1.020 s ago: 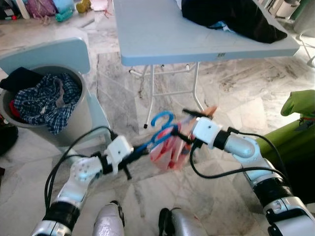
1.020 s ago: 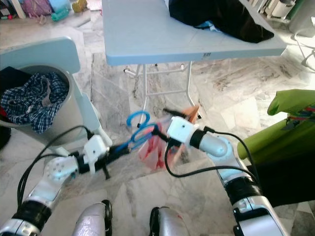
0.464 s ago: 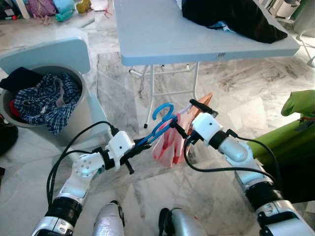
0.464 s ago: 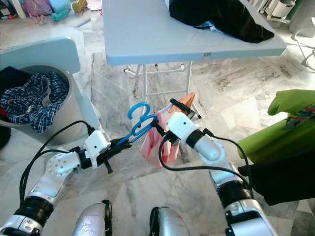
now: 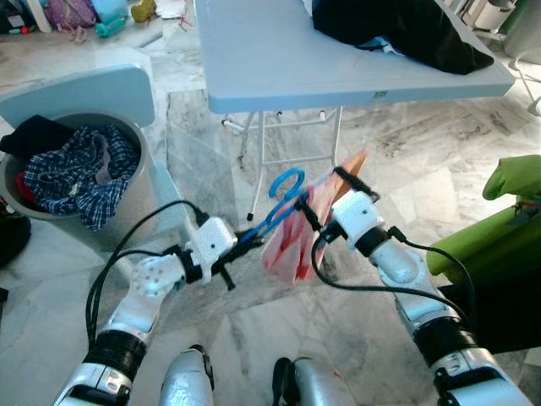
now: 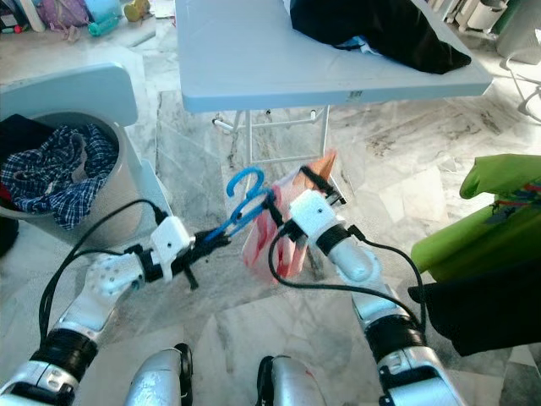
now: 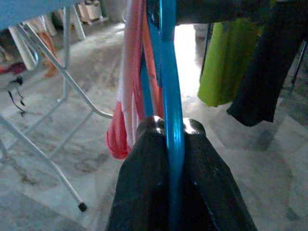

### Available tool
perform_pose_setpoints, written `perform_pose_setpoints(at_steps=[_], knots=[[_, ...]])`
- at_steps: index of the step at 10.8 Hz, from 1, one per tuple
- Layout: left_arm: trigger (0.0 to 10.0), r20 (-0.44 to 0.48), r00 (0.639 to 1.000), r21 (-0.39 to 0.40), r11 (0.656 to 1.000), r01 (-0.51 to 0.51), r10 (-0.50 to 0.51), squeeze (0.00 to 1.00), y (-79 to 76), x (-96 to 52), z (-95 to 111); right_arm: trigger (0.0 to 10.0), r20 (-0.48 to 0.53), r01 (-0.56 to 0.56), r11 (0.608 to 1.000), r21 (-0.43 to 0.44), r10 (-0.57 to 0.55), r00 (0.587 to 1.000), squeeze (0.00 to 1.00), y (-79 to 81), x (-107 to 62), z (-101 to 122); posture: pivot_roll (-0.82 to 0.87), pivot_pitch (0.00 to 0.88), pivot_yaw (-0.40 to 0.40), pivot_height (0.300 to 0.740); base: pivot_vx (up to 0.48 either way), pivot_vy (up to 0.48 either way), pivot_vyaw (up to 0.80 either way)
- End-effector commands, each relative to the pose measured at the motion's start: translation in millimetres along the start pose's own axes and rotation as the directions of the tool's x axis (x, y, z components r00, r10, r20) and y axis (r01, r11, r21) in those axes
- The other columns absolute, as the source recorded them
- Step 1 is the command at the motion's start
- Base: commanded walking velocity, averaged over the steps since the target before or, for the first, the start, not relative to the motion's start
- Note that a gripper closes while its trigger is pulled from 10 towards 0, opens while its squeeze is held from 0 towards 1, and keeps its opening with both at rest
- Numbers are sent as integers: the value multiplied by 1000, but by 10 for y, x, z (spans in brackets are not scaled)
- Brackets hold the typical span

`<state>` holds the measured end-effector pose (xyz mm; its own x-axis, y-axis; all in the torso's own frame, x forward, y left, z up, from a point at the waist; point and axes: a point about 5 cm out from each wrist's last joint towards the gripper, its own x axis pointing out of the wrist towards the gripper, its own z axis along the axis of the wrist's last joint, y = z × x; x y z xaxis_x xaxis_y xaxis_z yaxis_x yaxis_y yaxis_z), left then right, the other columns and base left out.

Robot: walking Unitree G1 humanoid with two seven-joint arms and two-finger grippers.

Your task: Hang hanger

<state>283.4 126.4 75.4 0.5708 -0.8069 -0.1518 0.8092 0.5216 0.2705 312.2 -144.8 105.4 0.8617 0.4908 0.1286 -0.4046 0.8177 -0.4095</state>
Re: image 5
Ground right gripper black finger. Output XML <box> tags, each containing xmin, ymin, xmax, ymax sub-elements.
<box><xmin>294</xmin><ymin>192</ymin><xmax>325</xmax><ymax>226</ymax></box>
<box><xmin>334</xmin><ymin>165</ymin><xmax>379</xmax><ymax>200</ymax></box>

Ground pink garment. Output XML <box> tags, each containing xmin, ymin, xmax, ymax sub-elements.
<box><xmin>260</xmin><ymin>151</ymin><xmax>370</xmax><ymax>285</ymax></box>

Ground blue plastic hanger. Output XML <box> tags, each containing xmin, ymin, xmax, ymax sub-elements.
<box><xmin>239</xmin><ymin>167</ymin><xmax>308</xmax><ymax>248</ymax></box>

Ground blue plaid cloth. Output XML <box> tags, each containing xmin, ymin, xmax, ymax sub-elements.
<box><xmin>23</xmin><ymin>125</ymin><xmax>141</xmax><ymax>232</ymax></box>

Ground grey laundry basket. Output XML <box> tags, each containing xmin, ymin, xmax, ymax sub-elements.
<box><xmin>0</xmin><ymin>110</ymin><xmax>159</xmax><ymax>252</ymax></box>

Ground silver left robot leg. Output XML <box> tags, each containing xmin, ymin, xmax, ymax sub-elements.
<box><xmin>159</xmin><ymin>345</ymin><xmax>214</xmax><ymax>406</ymax></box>

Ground silver robot leg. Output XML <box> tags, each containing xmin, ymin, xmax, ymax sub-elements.
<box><xmin>272</xmin><ymin>357</ymin><xmax>360</xmax><ymax>406</ymax></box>
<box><xmin>159</xmin><ymin>345</ymin><xmax>214</xmax><ymax>406</ymax></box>

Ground pale grey folding table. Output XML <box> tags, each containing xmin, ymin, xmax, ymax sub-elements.
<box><xmin>193</xmin><ymin>0</ymin><xmax>518</xmax><ymax>222</ymax></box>

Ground large black cloth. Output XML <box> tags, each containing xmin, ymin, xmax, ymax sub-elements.
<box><xmin>309</xmin><ymin>0</ymin><xmax>496</xmax><ymax>77</ymax></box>

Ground silver right robot leg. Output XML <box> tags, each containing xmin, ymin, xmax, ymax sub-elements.
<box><xmin>272</xmin><ymin>357</ymin><xmax>360</xmax><ymax>406</ymax></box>

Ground green shirt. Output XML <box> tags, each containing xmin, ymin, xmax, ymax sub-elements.
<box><xmin>425</xmin><ymin>155</ymin><xmax>541</xmax><ymax>284</ymax></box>

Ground black shirt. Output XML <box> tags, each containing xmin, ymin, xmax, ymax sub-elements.
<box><xmin>438</xmin><ymin>269</ymin><xmax>541</xmax><ymax>354</ymax></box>

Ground red cloth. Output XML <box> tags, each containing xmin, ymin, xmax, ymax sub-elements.
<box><xmin>15</xmin><ymin>172</ymin><xmax>41</xmax><ymax>211</ymax></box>

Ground small black cloth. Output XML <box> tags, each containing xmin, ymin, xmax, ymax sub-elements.
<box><xmin>0</xmin><ymin>114</ymin><xmax>79</xmax><ymax>163</ymax></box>

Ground yellow green toy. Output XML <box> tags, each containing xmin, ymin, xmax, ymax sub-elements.
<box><xmin>131</xmin><ymin>0</ymin><xmax>159</xmax><ymax>24</ymax></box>

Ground teal bottle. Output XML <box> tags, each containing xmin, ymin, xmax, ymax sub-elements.
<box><xmin>95</xmin><ymin>17</ymin><xmax>134</xmax><ymax>39</ymax></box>

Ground light blue bag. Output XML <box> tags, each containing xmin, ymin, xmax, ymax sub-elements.
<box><xmin>89</xmin><ymin>0</ymin><xmax>129</xmax><ymax>24</ymax></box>

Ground purple backpack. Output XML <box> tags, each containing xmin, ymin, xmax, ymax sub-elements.
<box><xmin>42</xmin><ymin>0</ymin><xmax>99</xmax><ymax>30</ymax></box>

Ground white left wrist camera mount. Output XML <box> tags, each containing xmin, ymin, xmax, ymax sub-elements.
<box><xmin>186</xmin><ymin>217</ymin><xmax>238</xmax><ymax>284</ymax></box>

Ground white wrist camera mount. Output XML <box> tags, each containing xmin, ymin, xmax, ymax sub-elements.
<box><xmin>186</xmin><ymin>217</ymin><xmax>238</xmax><ymax>284</ymax></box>
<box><xmin>328</xmin><ymin>191</ymin><xmax>378</xmax><ymax>248</ymax></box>

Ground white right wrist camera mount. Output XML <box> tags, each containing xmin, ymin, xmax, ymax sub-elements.
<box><xmin>328</xmin><ymin>191</ymin><xmax>378</xmax><ymax>248</ymax></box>

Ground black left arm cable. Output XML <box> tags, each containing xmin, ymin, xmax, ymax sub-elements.
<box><xmin>85</xmin><ymin>200</ymin><xmax>212</xmax><ymax>343</ymax></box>

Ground white tube frame chair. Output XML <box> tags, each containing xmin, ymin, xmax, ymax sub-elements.
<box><xmin>440</xmin><ymin>0</ymin><xmax>541</xmax><ymax>115</ymax></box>

